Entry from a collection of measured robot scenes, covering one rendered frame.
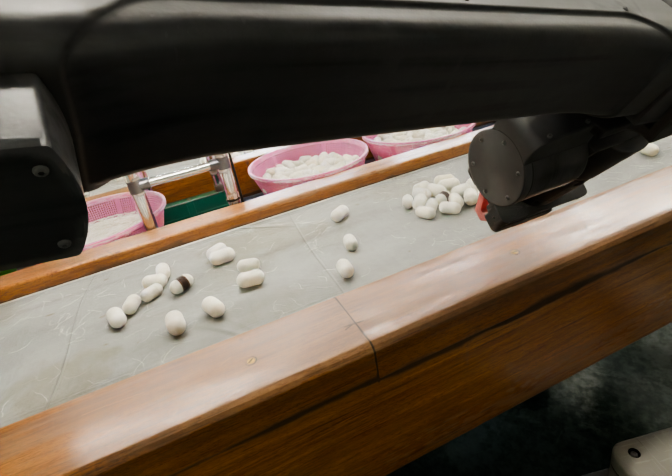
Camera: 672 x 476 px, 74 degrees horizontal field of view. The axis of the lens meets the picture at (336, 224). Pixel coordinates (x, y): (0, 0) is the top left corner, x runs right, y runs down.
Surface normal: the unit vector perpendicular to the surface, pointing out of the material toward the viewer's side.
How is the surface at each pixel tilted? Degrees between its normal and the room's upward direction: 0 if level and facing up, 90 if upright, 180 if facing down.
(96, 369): 0
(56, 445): 0
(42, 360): 0
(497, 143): 90
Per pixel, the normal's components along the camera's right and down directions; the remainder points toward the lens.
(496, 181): -0.90, 0.31
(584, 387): -0.17, -0.89
